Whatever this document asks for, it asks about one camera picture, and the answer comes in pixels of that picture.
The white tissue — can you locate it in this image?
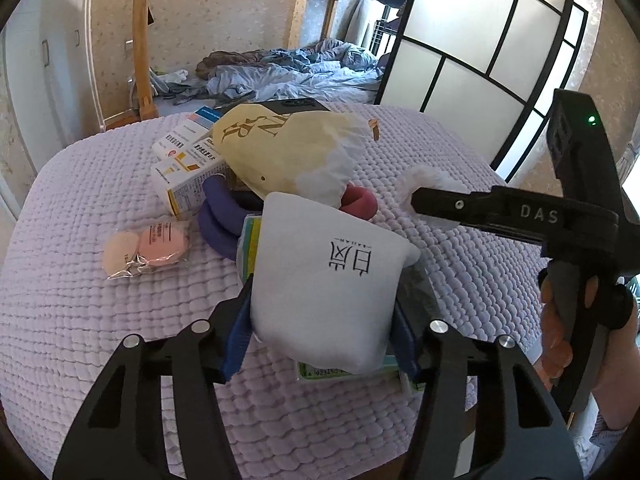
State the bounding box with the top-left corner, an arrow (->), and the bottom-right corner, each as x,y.
394,164 -> 474,233

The shoji sliding screen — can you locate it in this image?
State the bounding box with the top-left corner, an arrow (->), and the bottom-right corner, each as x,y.
375,0 -> 588,181

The wooden bunk bed post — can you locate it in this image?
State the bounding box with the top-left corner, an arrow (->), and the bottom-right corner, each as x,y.
132,0 -> 158,120

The white wardrobe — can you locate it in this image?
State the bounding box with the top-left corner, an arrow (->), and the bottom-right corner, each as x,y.
3,0 -> 102,170

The black flat box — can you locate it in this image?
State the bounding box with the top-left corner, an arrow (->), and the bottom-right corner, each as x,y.
220,98 -> 328,117

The white cloth pouch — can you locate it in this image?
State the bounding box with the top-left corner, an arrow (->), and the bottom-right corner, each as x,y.
250,193 -> 421,375

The red round object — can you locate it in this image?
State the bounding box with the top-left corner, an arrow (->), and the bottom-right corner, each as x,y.
340,185 -> 378,221

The lavender quilted blanket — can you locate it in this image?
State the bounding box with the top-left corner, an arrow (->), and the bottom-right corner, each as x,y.
1,104 -> 544,479

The white barcode medicine box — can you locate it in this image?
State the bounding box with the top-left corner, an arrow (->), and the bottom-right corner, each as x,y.
152,106 -> 224,159

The yellow drawstring bag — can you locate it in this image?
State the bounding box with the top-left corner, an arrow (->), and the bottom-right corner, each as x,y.
210,104 -> 380,208

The orange white medicine box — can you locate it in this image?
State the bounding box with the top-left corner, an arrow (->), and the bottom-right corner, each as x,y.
151,142 -> 229,219

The pink makeup sponges pack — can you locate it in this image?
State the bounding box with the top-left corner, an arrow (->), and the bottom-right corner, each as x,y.
102,220 -> 190,280

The person right hand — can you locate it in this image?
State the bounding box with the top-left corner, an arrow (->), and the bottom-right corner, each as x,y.
537,266 -> 640,430

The rumpled blue grey bedding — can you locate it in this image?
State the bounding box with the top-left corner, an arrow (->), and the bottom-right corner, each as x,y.
150,38 -> 385,108

